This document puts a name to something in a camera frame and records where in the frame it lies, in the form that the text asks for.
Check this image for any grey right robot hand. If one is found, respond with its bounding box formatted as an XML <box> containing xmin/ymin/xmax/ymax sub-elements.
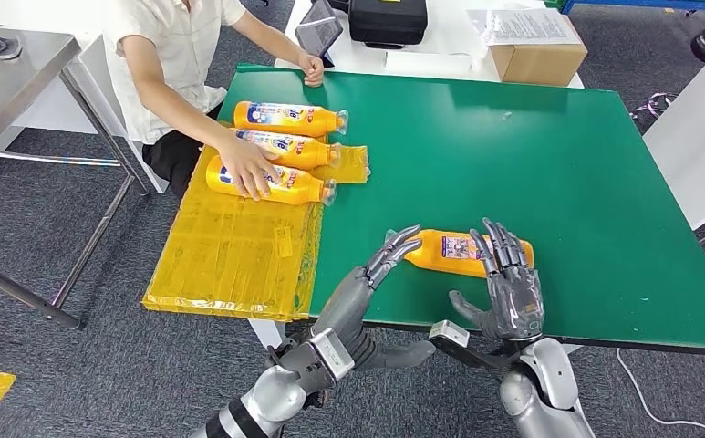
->
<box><xmin>448</xmin><ymin>217</ymin><xmax>545</xmax><ymax>343</ymax></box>

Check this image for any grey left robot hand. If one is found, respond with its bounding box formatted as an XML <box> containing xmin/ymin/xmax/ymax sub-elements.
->
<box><xmin>312</xmin><ymin>224</ymin><xmax>437</xmax><ymax>371</ymax></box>

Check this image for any orange detergent bottle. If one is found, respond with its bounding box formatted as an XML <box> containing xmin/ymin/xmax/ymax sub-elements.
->
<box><xmin>204</xmin><ymin>154</ymin><xmax>337</xmax><ymax>207</ymax></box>
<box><xmin>386</xmin><ymin>228</ymin><xmax>535</xmax><ymax>280</ymax></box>
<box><xmin>231</xmin><ymin>128</ymin><xmax>342</xmax><ymax>172</ymax></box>
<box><xmin>233</xmin><ymin>99</ymin><xmax>349</xmax><ymax>140</ymax></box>

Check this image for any yellow taped cardboard sheet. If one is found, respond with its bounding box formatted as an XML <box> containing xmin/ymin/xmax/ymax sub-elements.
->
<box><xmin>141</xmin><ymin>123</ymin><xmax>371</xmax><ymax>323</ymax></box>

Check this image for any brown cardboard box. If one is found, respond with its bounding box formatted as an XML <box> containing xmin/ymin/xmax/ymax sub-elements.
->
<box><xmin>489</xmin><ymin>42</ymin><xmax>589</xmax><ymax>88</ymax></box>

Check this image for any white board panel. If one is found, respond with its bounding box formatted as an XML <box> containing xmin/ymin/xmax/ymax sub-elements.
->
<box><xmin>643</xmin><ymin>33</ymin><xmax>705</xmax><ymax>231</ymax></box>

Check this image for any printed paper in sleeve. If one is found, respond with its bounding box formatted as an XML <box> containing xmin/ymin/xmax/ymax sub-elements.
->
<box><xmin>466</xmin><ymin>6</ymin><xmax>584</xmax><ymax>48</ymax></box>

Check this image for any grey tablet on stand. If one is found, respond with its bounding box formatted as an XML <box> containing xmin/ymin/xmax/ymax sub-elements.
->
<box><xmin>294</xmin><ymin>0</ymin><xmax>344</xmax><ymax>68</ymax></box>

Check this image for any white table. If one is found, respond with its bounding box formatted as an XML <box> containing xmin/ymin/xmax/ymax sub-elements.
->
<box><xmin>275</xmin><ymin>0</ymin><xmax>586</xmax><ymax>90</ymax></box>

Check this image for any black carrying case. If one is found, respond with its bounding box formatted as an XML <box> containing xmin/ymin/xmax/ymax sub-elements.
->
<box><xmin>347</xmin><ymin>0</ymin><xmax>429</xmax><ymax>49</ymax></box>

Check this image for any person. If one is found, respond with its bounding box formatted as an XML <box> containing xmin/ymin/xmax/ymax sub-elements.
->
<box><xmin>102</xmin><ymin>0</ymin><xmax>326</xmax><ymax>203</ymax></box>

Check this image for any blue metal rack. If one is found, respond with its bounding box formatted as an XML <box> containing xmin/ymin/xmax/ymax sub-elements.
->
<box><xmin>560</xmin><ymin>0</ymin><xmax>705</xmax><ymax>26</ymax></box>

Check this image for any steel table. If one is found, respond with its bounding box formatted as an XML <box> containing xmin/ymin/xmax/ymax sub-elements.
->
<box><xmin>0</xmin><ymin>23</ymin><xmax>150</xmax><ymax>330</ymax></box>

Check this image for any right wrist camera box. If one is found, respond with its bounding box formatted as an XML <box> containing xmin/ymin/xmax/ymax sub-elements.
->
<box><xmin>429</xmin><ymin>320</ymin><xmax>511</xmax><ymax>371</ymax></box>

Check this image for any white floor cable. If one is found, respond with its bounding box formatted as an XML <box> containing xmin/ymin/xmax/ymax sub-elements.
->
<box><xmin>615</xmin><ymin>349</ymin><xmax>705</xmax><ymax>435</ymax></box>

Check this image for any white cable bundle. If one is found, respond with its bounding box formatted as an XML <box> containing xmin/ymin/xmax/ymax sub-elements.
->
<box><xmin>629</xmin><ymin>90</ymin><xmax>679</xmax><ymax>122</ymax></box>

